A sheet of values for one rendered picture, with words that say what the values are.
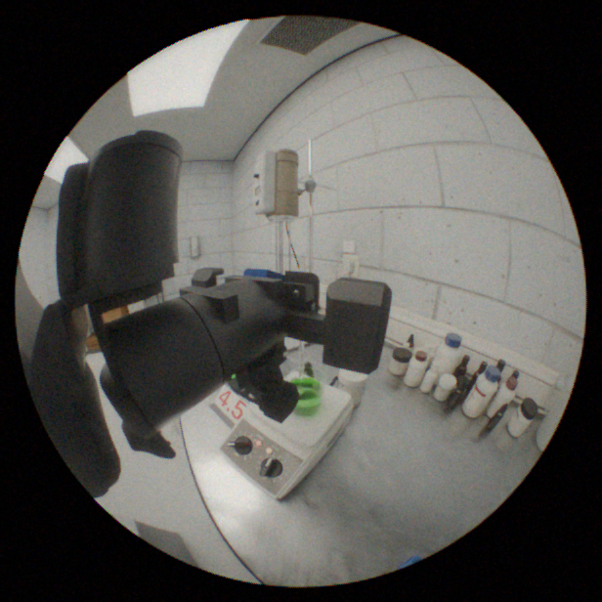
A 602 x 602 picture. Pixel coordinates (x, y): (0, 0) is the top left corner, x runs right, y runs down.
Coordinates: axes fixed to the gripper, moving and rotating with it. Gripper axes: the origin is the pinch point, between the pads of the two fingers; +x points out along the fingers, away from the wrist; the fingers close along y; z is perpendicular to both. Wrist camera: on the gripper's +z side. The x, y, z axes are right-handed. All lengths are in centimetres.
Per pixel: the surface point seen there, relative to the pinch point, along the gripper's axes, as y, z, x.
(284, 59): -33, -129, 42
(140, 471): -15.9, 26.0, -27.5
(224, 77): -72, -129, 32
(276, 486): 3.1, 22.1, -11.5
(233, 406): -13.4, 23.7, -1.6
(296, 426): 1.7, 17.0, -3.2
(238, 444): -4.1, 19.4, -9.2
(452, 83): 41, -73, 31
